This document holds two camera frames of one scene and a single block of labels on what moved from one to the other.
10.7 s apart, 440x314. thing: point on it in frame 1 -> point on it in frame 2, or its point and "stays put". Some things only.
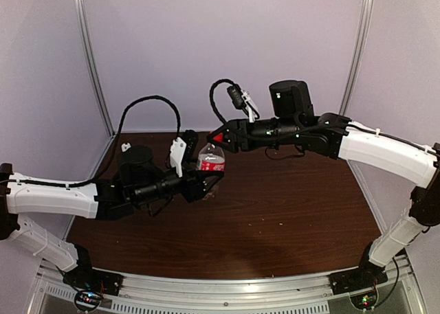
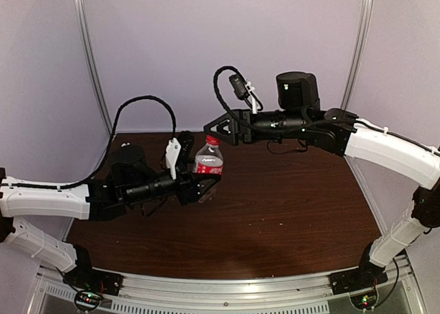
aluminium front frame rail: [400, 291] stays put
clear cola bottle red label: [211, 159] stays put
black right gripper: [232, 128] -> [234, 133]
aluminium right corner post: [366, 17] stays put
